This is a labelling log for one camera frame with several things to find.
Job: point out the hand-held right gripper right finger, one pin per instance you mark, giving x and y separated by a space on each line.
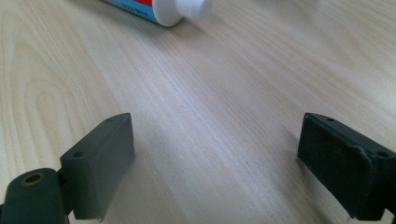
342 168

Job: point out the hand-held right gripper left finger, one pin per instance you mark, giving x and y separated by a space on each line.
96 174

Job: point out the blue toothpaste tube white cap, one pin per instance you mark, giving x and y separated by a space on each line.
174 9

